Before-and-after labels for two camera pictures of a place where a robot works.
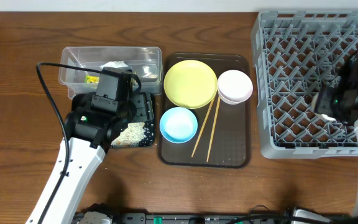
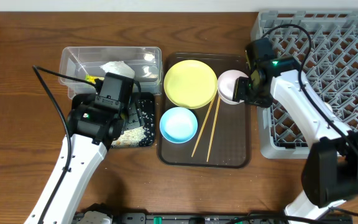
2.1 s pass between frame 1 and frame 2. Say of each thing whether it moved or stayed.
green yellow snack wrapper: stayed
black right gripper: moved
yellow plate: stayed
